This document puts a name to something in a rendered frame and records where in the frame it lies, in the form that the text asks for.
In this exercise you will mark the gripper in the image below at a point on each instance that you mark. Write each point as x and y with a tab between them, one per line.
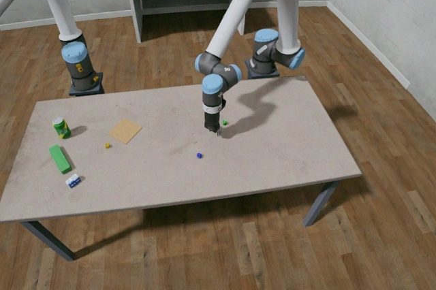
212	121

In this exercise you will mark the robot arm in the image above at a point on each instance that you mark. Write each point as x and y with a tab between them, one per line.
56	0
235	14

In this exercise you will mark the blue die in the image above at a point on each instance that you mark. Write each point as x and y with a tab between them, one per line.
199	155

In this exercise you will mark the tan mat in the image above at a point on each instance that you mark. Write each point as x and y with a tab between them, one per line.
125	131

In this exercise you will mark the beige table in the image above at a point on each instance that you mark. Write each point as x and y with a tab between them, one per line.
170	184

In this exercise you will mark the blue and white box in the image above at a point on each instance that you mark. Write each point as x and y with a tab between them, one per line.
73	181

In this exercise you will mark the green drink can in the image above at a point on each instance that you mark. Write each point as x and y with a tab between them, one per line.
62	129

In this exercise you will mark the green block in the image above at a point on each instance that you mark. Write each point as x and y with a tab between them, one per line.
60	159

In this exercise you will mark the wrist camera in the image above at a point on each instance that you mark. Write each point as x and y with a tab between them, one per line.
223	105

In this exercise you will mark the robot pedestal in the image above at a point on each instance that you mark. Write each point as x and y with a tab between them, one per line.
262	75
85	92

